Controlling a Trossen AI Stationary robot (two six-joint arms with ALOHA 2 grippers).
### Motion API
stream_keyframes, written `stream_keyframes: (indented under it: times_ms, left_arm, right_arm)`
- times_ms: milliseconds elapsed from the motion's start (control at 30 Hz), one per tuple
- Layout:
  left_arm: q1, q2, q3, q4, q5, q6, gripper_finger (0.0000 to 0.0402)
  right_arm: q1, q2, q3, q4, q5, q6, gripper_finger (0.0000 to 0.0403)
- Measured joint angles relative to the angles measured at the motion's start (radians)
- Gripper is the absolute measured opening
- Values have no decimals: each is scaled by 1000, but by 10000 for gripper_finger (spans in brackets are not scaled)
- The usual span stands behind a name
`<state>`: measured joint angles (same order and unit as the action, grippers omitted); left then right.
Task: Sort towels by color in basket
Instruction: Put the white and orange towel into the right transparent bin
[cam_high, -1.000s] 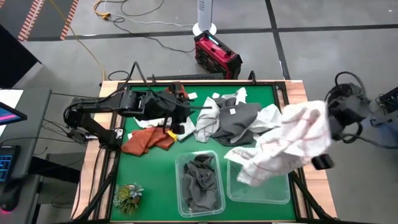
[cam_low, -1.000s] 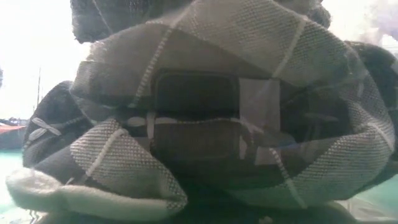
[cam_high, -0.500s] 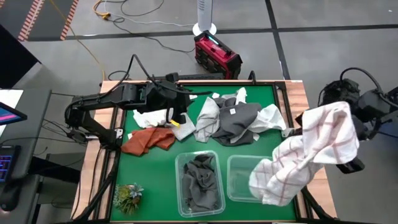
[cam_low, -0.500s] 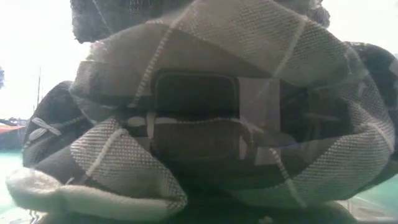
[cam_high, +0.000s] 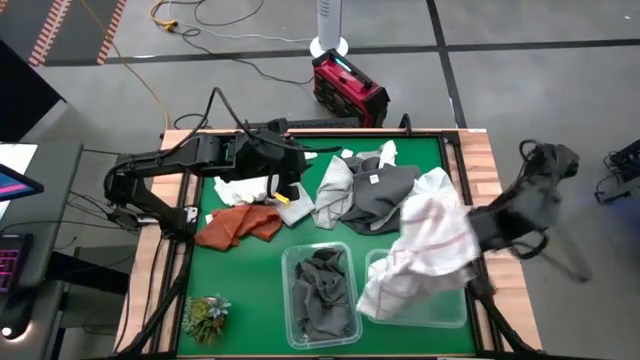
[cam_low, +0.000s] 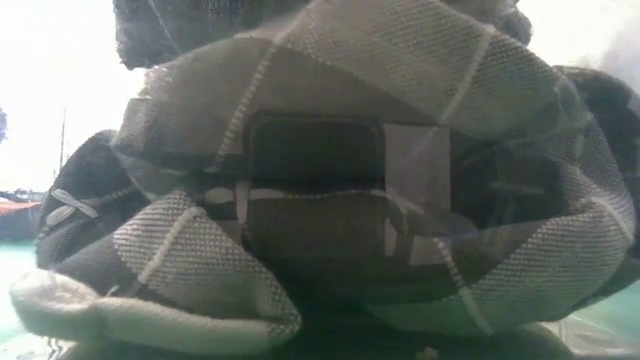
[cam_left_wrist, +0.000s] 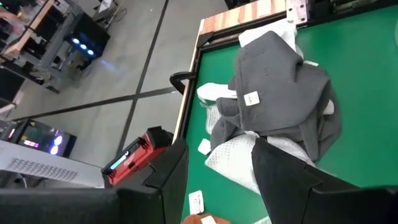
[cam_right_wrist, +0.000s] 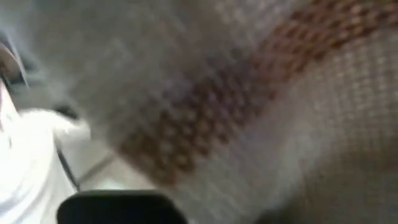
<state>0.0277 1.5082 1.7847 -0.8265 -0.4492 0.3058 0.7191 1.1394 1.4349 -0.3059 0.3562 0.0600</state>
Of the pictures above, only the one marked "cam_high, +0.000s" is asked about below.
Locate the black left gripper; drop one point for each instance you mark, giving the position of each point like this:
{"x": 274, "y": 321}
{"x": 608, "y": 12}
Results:
{"x": 260, "y": 157}

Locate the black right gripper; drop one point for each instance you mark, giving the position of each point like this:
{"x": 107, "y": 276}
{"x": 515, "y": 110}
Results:
{"x": 487, "y": 230}

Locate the white red-striped towel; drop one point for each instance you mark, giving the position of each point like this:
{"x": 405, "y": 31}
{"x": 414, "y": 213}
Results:
{"x": 425, "y": 240}

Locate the orange towel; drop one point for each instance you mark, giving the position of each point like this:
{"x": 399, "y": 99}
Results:
{"x": 225, "y": 227}

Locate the clear plastic bin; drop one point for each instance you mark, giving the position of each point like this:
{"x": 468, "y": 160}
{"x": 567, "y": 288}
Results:
{"x": 290, "y": 335}
{"x": 450, "y": 320}

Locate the dark grey checked towel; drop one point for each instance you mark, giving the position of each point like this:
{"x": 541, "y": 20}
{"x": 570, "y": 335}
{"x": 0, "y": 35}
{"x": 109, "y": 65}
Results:
{"x": 320, "y": 300}

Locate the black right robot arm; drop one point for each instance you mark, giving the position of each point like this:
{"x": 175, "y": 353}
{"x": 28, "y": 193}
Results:
{"x": 525, "y": 205}

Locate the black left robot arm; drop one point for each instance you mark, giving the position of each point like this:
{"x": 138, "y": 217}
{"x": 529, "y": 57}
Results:
{"x": 165, "y": 160}

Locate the long black bar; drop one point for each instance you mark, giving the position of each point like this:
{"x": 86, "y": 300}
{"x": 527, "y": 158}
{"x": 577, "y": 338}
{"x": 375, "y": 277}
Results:
{"x": 320, "y": 123}

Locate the red and black toolbox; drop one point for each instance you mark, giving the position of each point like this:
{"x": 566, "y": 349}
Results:
{"x": 350, "y": 90}

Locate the white tower fan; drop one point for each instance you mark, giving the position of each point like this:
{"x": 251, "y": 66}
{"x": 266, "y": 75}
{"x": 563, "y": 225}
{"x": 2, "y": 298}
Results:
{"x": 320, "y": 47}

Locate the black table clamp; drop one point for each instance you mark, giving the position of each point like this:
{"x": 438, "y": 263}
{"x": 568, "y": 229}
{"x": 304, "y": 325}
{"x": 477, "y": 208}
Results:
{"x": 406, "y": 125}

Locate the green table mat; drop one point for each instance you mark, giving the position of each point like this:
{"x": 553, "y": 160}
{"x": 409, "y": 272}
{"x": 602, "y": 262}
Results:
{"x": 240, "y": 290}

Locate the black power adapter box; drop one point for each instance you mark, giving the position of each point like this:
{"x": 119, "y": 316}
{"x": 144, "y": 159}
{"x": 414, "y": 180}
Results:
{"x": 122, "y": 218}

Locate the small succulent plant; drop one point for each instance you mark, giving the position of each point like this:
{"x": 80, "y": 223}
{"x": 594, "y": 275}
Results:
{"x": 205, "y": 320}

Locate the grey desk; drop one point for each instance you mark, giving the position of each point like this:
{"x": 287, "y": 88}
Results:
{"x": 60, "y": 200}

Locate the black desk crossbar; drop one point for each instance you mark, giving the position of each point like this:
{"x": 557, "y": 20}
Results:
{"x": 90, "y": 272}

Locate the black panel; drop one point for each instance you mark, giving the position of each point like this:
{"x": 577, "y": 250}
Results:
{"x": 25, "y": 100}

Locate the computer screen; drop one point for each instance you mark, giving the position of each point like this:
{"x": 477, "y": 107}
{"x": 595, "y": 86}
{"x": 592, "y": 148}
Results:
{"x": 17, "y": 184}

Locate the backlit keyboard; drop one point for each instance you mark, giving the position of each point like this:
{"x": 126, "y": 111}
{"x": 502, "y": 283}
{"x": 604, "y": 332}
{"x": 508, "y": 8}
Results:
{"x": 12, "y": 262}

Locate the black computer mouse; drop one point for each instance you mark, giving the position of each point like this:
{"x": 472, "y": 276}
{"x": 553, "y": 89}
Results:
{"x": 17, "y": 315}

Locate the black diagonal frame strut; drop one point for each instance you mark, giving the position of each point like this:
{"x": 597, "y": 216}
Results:
{"x": 500, "y": 320}
{"x": 159, "y": 300}

